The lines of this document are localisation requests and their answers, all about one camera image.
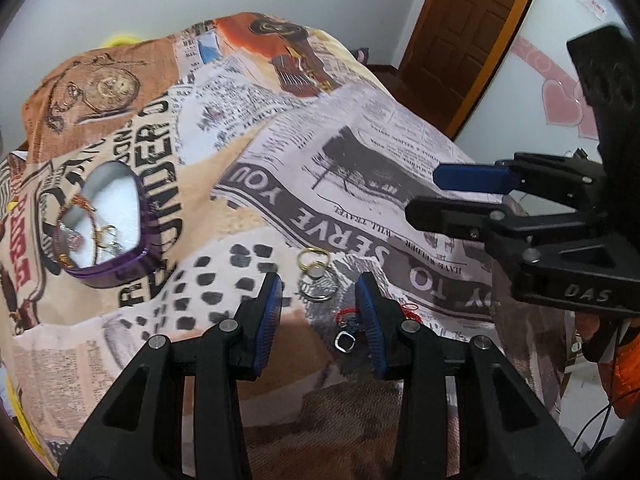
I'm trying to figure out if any pink heart wall sticker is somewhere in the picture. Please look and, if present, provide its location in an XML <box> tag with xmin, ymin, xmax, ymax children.
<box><xmin>515</xmin><ymin>35</ymin><xmax>601</xmax><ymax>142</ymax></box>

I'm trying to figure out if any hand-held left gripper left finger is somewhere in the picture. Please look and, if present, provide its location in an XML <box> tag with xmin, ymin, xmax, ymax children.
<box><xmin>57</xmin><ymin>271</ymin><xmax>284</xmax><ymax>480</ymax></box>

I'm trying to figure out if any gold chain bracelet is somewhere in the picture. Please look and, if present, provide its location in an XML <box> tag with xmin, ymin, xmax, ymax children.
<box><xmin>56</xmin><ymin>195</ymin><xmax>103</xmax><ymax>267</ymax></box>

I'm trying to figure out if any black cable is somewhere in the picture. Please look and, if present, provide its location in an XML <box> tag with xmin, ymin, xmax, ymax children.
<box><xmin>570</xmin><ymin>395</ymin><xmax>623</xmax><ymax>457</ymax></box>

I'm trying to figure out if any red beaded bracelet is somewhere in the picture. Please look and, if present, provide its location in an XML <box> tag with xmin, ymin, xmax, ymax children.
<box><xmin>334</xmin><ymin>302</ymin><xmax>420</xmax><ymax>329</ymax></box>

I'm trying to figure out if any white wall label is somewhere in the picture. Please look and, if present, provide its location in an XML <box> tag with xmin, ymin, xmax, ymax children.
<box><xmin>575</xmin><ymin>0</ymin><xmax>609</xmax><ymax>19</ymax></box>

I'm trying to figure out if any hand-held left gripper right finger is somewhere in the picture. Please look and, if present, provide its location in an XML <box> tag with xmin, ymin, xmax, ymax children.
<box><xmin>354</xmin><ymin>271</ymin><xmax>587</xmax><ymax>480</ymax></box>

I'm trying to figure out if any orange jacket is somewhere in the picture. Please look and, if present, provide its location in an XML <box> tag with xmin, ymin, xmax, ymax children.
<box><xmin>575</xmin><ymin>310</ymin><xmax>640</xmax><ymax>422</ymax></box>

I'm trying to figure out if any purple heart-shaped jewelry box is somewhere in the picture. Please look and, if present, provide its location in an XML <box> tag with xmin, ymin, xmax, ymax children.
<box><xmin>52</xmin><ymin>161</ymin><xmax>162</xmax><ymax>289</ymax></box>

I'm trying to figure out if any newspaper printed blanket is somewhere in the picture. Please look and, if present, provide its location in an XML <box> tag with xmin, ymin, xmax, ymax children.
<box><xmin>0</xmin><ymin>10</ymin><xmax>576</xmax><ymax>480</ymax></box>

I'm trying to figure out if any large silver ring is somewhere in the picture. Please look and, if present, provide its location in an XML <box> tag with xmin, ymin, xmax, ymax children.
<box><xmin>298</xmin><ymin>267</ymin><xmax>340</xmax><ymax>304</ymax></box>

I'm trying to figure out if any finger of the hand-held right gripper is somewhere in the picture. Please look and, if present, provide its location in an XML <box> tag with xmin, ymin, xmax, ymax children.
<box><xmin>404</xmin><ymin>195</ymin><xmax>640</xmax><ymax>317</ymax></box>
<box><xmin>432</xmin><ymin>152</ymin><xmax>609</xmax><ymax>212</ymax></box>

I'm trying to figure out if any brown wooden door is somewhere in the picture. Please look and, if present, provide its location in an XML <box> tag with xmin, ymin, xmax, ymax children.
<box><xmin>397</xmin><ymin>0</ymin><xmax>549</xmax><ymax>142</ymax></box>

